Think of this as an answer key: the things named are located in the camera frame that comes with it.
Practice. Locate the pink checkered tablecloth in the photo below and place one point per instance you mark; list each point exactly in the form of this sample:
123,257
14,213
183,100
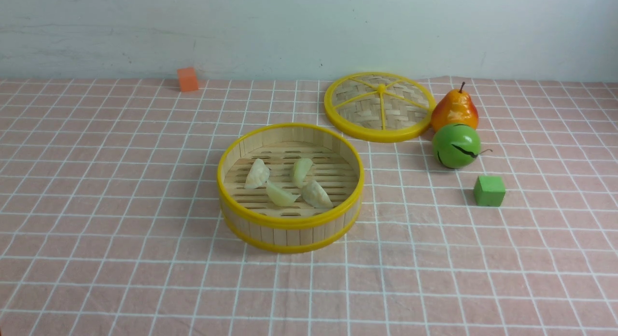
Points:
110,223

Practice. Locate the yellow-rimmed woven steamer lid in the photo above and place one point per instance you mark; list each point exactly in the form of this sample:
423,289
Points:
379,107

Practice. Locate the green foam cube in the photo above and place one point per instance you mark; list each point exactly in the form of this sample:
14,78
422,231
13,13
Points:
489,191

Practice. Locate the yellow-rimmed bamboo steamer tray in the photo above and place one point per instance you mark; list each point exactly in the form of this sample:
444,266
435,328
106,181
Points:
300,227

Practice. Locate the white dumpling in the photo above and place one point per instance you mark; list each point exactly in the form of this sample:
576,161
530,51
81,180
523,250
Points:
259,174
314,195

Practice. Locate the pale green dumpling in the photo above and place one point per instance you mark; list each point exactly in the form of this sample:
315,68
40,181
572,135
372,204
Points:
280,196
300,170

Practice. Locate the green toy apple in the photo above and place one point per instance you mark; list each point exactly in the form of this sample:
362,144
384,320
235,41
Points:
457,146

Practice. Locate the orange foam cube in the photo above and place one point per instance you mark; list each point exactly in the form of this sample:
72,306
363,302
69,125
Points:
187,79

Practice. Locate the orange yellow toy pear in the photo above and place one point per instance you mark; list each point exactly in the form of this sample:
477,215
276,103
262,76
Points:
456,107

